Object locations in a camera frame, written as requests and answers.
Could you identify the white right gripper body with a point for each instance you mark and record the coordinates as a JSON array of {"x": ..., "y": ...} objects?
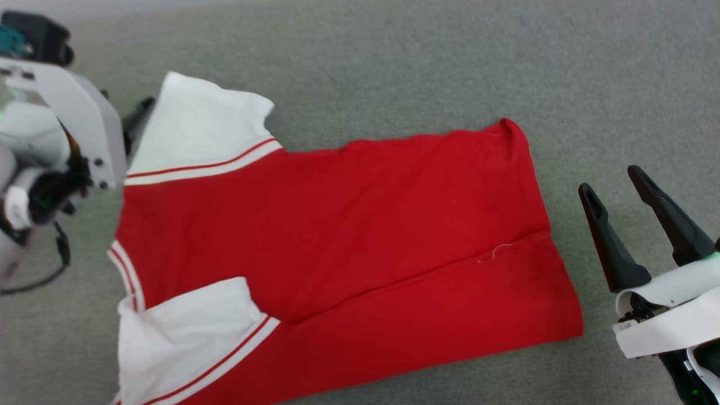
[{"x": 675, "y": 320}]

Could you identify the red and white shirt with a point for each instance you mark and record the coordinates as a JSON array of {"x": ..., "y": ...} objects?
[{"x": 337, "y": 225}]

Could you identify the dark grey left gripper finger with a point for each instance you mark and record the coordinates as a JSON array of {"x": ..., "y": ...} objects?
[{"x": 138, "y": 121}]

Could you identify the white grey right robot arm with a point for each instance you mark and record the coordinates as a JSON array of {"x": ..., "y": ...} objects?
[{"x": 694, "y": 382}]

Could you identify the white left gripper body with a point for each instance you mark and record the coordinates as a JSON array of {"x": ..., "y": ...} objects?
[{"x": 34, "y": 138}]

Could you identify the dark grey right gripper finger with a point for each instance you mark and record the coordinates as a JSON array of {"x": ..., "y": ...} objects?
[
  {"x": 613, "y": 253},
  {"x": 675, "y": 225}
]

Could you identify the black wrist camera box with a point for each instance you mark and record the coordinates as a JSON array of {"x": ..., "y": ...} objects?
[{"x": 39, "y": 36}]

